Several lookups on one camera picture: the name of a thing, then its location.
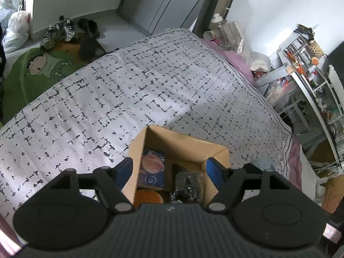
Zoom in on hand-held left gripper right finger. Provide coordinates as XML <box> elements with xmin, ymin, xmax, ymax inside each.
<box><xmin>205</xmin><ymin>157</ymin><xmax>296</xmax><ymax>213</ymax></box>

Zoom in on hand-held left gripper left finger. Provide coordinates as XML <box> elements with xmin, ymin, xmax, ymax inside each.
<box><xmin>32</xmin><ymin>157</ymin><xmax>135</xmax><ymax>213</ymax></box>

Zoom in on small printed snack packet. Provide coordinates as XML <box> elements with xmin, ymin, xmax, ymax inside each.
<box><xmin>138</xmin><ymin>149</ymin><xmax>167</xmax><ymax>190</ymax></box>

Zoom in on orange plush toy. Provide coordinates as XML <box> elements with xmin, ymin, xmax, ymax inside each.
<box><xmin>134</xmin><ymin>189</ymin><xmax>164</xmax><ymax>210</ymax></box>

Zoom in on brown cardboard box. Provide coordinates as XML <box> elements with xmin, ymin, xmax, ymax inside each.
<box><xmin>121</xmin><ymin>125</ymin><xmax>231</xmax><ymax>210</ymax></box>

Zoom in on light blue plastic bag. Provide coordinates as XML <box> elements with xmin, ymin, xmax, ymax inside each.
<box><xmin>250</xmin><ymin>158</ymin><xmax>272</xmax><ymax>171</ymax></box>

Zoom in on white black printed blanket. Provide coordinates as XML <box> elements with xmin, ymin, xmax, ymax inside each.
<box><xmin>0</xmin><ymin>27</ymin><xmax>293</xmax><ymax>221</ymax></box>

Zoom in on white duvet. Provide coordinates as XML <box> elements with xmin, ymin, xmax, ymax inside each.
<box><xmin>298</xmin><ymin>144</ymin><xmax>332</xmax><ymax>203</ymax></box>

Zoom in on white plastic bag with food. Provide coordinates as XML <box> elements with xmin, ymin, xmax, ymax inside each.
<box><xmin>249</xmin><ymin>52</ymin><xmax>271</xmax><ymax>72</ymax></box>

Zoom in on white desk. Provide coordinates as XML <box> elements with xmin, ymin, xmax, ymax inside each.
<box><xmin>255</xmin><ymin>29</ymin><xmax>344</xmax><ymax>163</ymax></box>

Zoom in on dark brown cloth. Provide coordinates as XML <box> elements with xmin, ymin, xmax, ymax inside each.
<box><xmin>78</xmin><ymin>36</ymin><xmax>107</xmax><ymax>61</ymax></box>

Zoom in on green cartoon floor mat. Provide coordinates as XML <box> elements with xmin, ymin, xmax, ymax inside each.
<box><xmin>2</xmin><ymin>41</ymin><xmax>108</xmax><ymax>124</ymax></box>

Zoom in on clear crumpled plastic bags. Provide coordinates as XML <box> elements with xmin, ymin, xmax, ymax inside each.
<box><xmin>223</xmin><ymin>21</ymin><xmax>246</xmax><ymax>52</ymax></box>

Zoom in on clear drawer organizer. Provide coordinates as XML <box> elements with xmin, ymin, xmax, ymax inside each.
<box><xmin>278</xmin><ymin>30</ymin><xmax>315</xmax><ymax>68</ymax></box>

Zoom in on clear plastic jar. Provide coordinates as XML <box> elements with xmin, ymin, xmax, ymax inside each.
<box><xmin>209</xmin><ymin>13</ymin><xmax>229</xmax><ymax>36</ymax></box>

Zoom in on dark slippers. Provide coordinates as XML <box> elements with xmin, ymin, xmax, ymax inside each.
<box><xmin>77</xmin><ymin>18</ymin><xmax>101</xmax><ymax>38</ymax></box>

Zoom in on white keyboard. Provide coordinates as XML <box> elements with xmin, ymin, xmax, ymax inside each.
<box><xmin>328</xmin><ymin>64</ymin><xmax>344</xmax><ymax>100</ymax></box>

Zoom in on camouflage sneakers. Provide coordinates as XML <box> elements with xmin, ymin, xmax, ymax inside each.
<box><xmin>40</xmin><ymin>17</ymin><xmax>79</xmax><ymax>51</ymax></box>

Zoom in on wicker basket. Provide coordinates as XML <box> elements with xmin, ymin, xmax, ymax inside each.
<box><xmin>309</xmin><ymin>40</ymin><xmax>325</xmax><ymax>57</ymax></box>

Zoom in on black monitor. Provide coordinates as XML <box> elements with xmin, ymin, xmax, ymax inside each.
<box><xmin>326</xmin><ymin>46</ymin><xmax>344</xmax><ymax>71</ymax></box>

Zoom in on black folded board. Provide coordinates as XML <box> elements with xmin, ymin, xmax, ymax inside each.
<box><xmin>192</xmin><ymin>0</ymin><xmax>239</xmax><ymax>37</ymax></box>

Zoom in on grey door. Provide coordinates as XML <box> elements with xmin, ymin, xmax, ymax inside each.
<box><xmin>115</xmin><ymin>0</ymin><xmax>216</xmax><ymax>34</ymax></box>

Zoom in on large white plastic bag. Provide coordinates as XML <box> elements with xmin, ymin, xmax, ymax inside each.
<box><xmin>2</xmin><ymin>10</ymin><xmax>31</xmax><ymax>54</ymax></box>

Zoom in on grey white plastic bag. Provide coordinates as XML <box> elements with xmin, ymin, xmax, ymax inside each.
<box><xmin>0</xmin><ymin>0</ymin><xmax>21</xmax><ymax>20</ymax></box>

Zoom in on white wire rack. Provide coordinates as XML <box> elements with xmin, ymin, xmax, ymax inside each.
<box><xmin>309</xmin><ymin>158</ymin><xmax>344</xmax><ymax>178</ymax></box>

